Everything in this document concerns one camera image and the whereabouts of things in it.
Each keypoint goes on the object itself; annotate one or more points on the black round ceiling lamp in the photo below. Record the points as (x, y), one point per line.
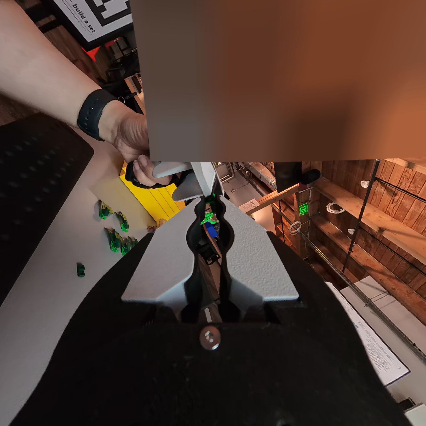
(311, 176)

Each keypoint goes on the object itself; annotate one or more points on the silver ventilation duct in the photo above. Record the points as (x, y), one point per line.
(263, 174)

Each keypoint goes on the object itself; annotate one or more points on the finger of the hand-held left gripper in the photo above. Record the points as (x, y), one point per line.
(188, 188)
(203, 176)

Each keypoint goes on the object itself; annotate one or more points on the yellow plastic bin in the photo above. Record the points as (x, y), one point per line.
(149, 196)

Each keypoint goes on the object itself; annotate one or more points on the person's left forearm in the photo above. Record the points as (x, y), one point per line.
(40, 66)

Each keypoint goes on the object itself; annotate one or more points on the black framed white sign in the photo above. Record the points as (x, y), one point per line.
(96, 23)

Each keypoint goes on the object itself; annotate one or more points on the person's left hand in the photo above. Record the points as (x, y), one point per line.
(129, 133)

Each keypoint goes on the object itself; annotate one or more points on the black perforated chair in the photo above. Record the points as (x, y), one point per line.
(36, 186)

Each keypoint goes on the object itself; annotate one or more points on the scattered green lego pieces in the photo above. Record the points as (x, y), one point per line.
(114, 244)

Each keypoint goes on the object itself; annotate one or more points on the green exit sign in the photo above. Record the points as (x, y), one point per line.
(303, 209)

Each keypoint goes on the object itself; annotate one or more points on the black wristwatch band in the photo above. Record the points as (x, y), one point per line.
(91, 113)

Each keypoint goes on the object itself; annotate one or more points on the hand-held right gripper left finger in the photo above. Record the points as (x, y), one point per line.
(159, 266)

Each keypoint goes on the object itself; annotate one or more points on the white printed poster board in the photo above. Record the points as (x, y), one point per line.
(376, 346)

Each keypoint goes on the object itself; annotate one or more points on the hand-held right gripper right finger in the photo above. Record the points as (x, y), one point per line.
(259, 266)

